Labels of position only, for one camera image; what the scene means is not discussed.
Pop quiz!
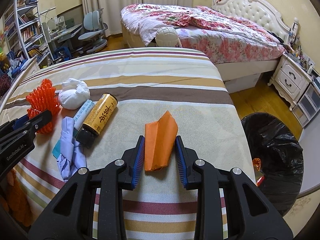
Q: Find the white nightstand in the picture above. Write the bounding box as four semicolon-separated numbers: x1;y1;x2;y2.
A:
268;55;313;110

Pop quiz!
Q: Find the white tube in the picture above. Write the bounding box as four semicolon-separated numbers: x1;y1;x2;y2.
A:
72;99;97;138

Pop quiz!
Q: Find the bin with black bag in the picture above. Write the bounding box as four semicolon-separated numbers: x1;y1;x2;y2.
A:
240;112;304;217

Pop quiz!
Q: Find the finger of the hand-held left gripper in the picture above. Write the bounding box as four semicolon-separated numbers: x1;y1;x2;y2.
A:
0;118;27;130
0;110;53;143

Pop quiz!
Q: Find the striped bed sheet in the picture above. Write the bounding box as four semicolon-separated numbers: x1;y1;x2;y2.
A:
0;47;258;240

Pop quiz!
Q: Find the light blue desk chair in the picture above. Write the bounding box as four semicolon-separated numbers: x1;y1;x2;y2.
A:
78;10;109;50

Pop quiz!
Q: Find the clear plastic drawer unit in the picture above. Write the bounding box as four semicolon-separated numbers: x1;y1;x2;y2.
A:
291;79;320;128

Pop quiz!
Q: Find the white storage box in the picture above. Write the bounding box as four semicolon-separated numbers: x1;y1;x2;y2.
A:
224;71;262;94

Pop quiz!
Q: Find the clutter of small bottles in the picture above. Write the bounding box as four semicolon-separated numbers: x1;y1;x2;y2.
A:
285;22;320;77

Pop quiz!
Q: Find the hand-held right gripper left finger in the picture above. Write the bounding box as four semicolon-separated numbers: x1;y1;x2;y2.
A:
29;135;146;240

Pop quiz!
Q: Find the orange foam fruit net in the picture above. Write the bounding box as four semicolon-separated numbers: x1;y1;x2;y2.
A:
26;79;60;134

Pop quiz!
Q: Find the white bookshelf with books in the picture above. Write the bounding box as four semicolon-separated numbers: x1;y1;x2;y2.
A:
2;0;54;68

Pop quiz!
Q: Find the orange cloth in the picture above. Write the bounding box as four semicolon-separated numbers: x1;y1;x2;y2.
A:
0;170;33;227

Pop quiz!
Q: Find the beige patterned rug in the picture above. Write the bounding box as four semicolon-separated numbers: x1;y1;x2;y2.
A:
284;180;320;232

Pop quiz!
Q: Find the floral quilt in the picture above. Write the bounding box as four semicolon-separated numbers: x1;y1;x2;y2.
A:
121;4;287;64

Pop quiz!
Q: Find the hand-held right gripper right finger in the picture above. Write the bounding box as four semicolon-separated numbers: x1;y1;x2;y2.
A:
175;135;294;240

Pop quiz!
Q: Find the lavender cloth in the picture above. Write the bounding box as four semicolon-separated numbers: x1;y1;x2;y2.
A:
52;116;88;182

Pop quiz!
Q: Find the beige curtain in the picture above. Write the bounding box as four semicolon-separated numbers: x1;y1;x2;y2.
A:
80;0;194;37

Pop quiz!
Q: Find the white study desk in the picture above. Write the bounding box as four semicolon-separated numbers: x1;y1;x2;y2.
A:
41;16;84;60

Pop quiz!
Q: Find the orange paper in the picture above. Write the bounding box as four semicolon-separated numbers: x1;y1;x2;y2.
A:
144;110;178;172

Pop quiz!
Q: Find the white crumpled tissue ball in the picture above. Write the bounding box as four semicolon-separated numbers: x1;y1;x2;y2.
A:
58;78;90;110

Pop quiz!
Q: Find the white bed with tufted headboard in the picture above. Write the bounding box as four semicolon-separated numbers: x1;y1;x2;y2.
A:
120;0;292;94

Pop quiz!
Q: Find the gold bottle with black cap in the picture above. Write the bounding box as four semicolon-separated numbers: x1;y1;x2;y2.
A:
74;93;118;153

